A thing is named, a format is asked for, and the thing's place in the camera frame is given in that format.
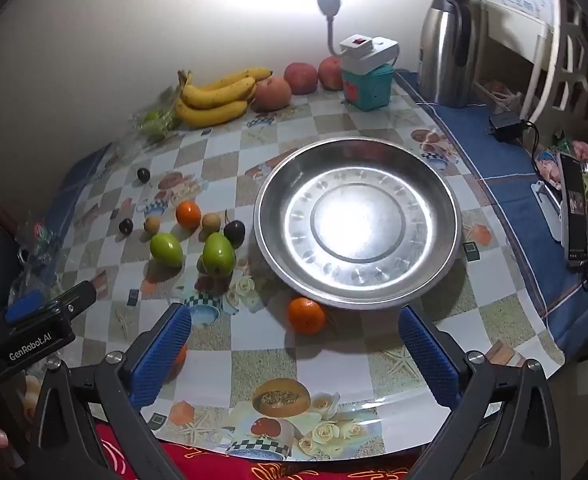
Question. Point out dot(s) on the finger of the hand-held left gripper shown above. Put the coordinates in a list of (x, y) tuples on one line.
[(24, 305), (76, 297)]

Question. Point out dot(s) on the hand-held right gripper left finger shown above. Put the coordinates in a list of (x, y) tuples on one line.
[(161, 355)]

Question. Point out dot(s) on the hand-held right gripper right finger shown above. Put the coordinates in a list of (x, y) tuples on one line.
[(429, 360)]

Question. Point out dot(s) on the small orange tangerine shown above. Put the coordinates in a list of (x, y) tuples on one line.
[(181, 355)]

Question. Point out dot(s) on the dark green jujube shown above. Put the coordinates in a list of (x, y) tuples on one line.
[(166, 249)]

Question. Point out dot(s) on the brown longan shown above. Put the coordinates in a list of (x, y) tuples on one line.
[(211, 221), (151, 224)]

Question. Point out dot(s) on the light green jujube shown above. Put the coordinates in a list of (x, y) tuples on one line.
[(218, 256)]

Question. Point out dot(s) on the large orange tangerine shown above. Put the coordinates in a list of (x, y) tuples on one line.
[(306, 315)]

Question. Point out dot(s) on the dark cherry with stem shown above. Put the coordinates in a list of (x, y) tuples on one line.
[(234, 232)]

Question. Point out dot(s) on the round metal plate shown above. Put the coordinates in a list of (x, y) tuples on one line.
[(357, 220)]

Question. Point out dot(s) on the clear bag with red label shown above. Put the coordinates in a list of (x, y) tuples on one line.
[(39, 240)]

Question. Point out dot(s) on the checkered printed tablecloth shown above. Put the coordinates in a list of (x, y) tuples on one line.
[(274, 360)]

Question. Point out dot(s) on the red patterned cloth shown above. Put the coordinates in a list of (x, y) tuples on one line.
[(274, 470)]

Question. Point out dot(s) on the white phone stand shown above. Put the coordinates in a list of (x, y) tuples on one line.
[(549, 210)]

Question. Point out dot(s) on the plastic bag of green fruit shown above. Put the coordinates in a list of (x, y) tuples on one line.
[(154, 120)]

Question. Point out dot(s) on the bunch of yellow bananas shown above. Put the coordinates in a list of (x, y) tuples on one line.
[(209, 112)]

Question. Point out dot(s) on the black charger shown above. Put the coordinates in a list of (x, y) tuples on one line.
[(505, 127)]

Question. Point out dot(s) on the pink plastic bag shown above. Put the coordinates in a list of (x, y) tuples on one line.
[(499, 90)]

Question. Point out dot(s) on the teal plastic box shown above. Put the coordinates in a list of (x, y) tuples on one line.
[(366, 87)]

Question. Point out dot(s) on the pale red apple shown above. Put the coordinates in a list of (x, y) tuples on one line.
[(271, 92)]

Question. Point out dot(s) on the steel thermos jug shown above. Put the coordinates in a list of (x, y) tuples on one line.
[(441, 45)]

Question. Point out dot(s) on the white shelf rack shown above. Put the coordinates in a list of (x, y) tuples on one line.
[(536, 60)]

